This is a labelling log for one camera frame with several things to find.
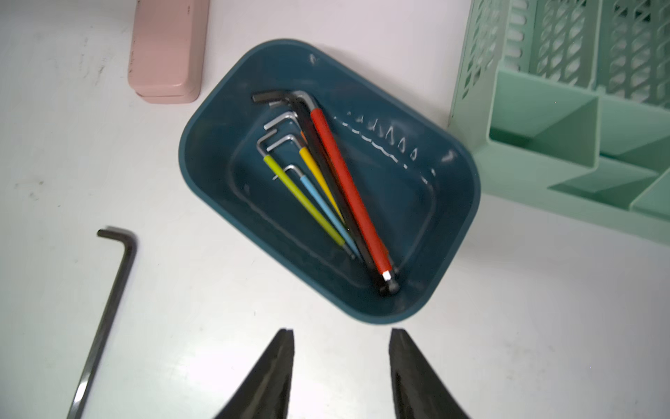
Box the orange handled hex key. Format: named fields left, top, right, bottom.
left=263, top=111, right=306, bottom=146

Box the red handled hex key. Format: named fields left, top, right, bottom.
left=291, top=90, right=395, bottom=284

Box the thin black hex key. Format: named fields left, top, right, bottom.
left=66, top=227, right=139, bottom=419

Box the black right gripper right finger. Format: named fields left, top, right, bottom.
left=388, top=328, right=469, bottom=418

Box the green handled hex key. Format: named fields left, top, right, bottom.
left=256, top=128, right=359, bottom=258

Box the green mesh file organizer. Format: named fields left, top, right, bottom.
left=448, top=0, right=669, bottom=244

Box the blue handled hex key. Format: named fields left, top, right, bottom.
left=284, top=165, right=362, bottom=260

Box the yellow handled hex key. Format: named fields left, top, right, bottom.
left=266, top=134, right=344, bottom=222

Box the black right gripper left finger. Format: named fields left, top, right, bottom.
left=216, top=329, right=295, bottom=418

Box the long black hex key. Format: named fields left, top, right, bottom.
left=252, top=90, right=400, bottom=296

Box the pink pencil case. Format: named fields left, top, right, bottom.
left=127, top=0, right=210, bottom=104

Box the teal plastic storage box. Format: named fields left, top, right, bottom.
left=179, top=39, right=481, bottom=324

